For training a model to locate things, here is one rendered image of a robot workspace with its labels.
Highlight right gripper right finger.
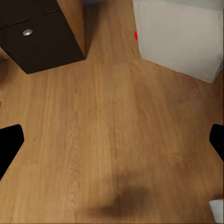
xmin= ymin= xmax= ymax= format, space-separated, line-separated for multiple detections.
xmin=209 ymin=124 xmax=224 ymax=161

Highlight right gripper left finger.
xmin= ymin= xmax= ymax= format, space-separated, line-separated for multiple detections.
xmin=0 ymin=124 xmax=24 ymax=180

